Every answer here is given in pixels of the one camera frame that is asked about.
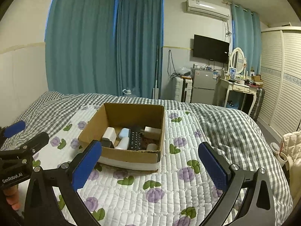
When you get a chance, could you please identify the grey checked blanket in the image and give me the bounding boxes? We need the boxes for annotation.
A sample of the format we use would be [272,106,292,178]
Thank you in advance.
[0,91,293,226]

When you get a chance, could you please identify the beige padded jacket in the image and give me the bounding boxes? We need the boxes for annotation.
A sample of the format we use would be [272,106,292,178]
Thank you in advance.
[281,131,301,208]

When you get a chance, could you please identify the white louvred wardrobe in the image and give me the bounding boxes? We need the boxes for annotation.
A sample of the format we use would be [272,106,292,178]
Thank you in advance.
[257,26,301,138]

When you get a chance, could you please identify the white handheld device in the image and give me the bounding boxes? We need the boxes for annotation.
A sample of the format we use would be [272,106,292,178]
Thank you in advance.
[114,137,130,150]

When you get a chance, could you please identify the clear plastic bag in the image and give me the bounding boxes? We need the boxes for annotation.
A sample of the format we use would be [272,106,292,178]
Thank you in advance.
[177,66,191,76]

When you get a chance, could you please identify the white charger block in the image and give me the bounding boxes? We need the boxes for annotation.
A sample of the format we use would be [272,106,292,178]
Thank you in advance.
[102,127,117,143]

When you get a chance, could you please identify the white air conditioner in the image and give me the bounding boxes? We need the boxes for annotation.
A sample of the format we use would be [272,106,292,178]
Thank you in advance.
[186,0,231,21]

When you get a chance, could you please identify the dark suitcase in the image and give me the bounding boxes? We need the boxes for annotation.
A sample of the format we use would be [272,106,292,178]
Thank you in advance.
[249,88,265,120]

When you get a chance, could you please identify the white oval mirror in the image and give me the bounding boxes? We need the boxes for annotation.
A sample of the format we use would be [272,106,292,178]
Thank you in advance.
[229,47,246,76]

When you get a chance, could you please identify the person's left hand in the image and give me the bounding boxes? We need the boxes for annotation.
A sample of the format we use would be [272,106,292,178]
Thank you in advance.
[3,186,21,211]

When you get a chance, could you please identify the white box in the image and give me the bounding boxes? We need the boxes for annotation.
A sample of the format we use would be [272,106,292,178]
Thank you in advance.
[144,127,162,138]

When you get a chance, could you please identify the white dressing table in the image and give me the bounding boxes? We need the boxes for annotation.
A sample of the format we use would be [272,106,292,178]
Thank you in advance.
[219,76,258,116]

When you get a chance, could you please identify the white suitcase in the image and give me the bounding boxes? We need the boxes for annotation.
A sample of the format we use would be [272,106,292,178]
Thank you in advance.
[174,76,193,103]

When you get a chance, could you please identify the silver fridge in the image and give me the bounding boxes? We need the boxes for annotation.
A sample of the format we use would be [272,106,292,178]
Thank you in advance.
[190,68,218,103]

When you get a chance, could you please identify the black wall television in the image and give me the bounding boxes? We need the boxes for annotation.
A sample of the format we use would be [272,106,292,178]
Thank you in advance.
[193,34,230,64]

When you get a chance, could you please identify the floral quilted bed cover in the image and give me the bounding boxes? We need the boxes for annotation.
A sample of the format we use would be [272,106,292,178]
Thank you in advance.
[30,105,238,226]

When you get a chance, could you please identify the brown cardboard box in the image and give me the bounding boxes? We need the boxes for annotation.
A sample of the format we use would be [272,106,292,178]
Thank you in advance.
[78,103,165,173]

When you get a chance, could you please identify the hanging black cables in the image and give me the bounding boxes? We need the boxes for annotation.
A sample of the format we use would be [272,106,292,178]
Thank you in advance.
[167,49,177,78]

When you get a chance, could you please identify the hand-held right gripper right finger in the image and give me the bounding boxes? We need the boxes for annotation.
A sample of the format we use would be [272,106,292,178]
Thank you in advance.
[198,142,277,226]

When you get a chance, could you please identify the black remote control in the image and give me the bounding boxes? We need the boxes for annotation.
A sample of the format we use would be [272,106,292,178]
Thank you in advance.
[127,131,144,150]

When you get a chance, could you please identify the wide teal curtain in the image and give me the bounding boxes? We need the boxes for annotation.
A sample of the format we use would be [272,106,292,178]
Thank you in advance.
[45,0,118,96]

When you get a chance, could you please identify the narrow teal curtain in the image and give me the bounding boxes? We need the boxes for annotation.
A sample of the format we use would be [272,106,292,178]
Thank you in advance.
[230,3,261,74]

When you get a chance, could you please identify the white mop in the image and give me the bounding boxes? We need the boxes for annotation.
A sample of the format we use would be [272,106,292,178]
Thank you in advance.
[153,45,161,99]

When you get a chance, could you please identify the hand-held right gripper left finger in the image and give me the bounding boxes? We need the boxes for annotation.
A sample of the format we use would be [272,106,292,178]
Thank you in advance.
[24,140,103,226]

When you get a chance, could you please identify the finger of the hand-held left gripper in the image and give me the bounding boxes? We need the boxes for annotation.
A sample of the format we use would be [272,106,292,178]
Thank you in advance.
[0,121,26,144]
[0,132,50,170]

